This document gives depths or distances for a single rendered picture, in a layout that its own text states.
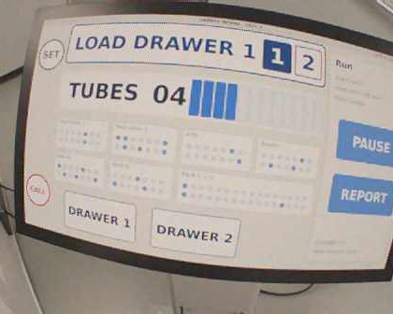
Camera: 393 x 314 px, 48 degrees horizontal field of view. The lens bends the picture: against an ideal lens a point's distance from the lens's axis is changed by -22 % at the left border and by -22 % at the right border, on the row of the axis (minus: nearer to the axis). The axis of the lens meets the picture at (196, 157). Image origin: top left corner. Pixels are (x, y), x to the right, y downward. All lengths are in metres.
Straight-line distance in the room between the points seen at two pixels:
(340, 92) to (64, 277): 1.35
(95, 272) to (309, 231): 1.23
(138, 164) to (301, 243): 0.20
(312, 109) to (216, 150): 0.11
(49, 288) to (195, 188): 1.22
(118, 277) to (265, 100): 1.23
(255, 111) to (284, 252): 0.16
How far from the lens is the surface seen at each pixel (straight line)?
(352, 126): 0.56
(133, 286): 1.68
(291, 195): 0.56
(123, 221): 0.59
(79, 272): 1.74
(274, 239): 0.57
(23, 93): 0.63
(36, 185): 0.63
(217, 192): 0.56
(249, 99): 0.55
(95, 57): 0.58
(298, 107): 0.55
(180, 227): 0.58
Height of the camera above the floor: 1.48
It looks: 48 degrees down
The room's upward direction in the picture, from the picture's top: 1 degrees counter-clockwise
